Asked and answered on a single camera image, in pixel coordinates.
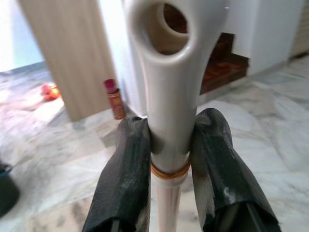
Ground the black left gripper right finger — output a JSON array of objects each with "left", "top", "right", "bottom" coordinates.
[{"left": 189, "top": 108, "right": 282, "bottom": 232}]

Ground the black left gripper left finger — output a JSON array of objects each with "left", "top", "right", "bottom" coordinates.
[{"left": 82, "top": 116, "right": 152, "bottom": 232}]

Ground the cream long-handled broom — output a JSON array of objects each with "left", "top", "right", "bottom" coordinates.
[{"left": 123, "top": 0, "right": 226, "bottom": 232}]

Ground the orange rubber band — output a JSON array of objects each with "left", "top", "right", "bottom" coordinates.
[{"left": 151, "top": 159, "right": 191, "bottom": 181}]

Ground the red gold spray can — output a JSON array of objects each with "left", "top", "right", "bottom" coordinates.
[{"left": 103, "top": 79, "right": 126, "bottom": 120}]

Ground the dark wooden stair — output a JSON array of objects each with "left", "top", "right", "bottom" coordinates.
[{"left": 163, "top": 2, "right": 249, "bottom": 95}]

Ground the black bucket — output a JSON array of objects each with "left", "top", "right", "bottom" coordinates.
[{"left": 0, "top": 163, "right": 21, "bottom": 218}]

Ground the light wooden louvre door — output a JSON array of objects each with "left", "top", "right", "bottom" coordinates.
[{"left": 288, "top": 0, "right": 309, "bottom": 60}]

